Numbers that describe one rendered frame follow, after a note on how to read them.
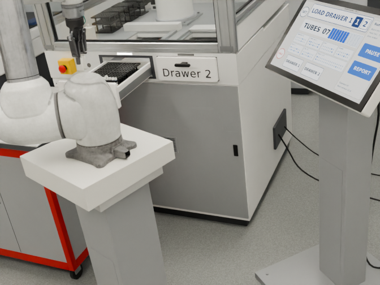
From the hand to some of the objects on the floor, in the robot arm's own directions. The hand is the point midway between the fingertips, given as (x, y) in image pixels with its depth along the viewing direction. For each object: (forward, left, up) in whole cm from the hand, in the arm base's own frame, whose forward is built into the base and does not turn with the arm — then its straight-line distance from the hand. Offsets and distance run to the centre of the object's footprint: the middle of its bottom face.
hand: (81, 63), depth 219 cm
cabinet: (+74, +4, -95) cm, 120 cm away
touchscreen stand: (+25, -106, -96) cm, 146 cm away
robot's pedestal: (-34, -48, -98) cm, 114 cm away
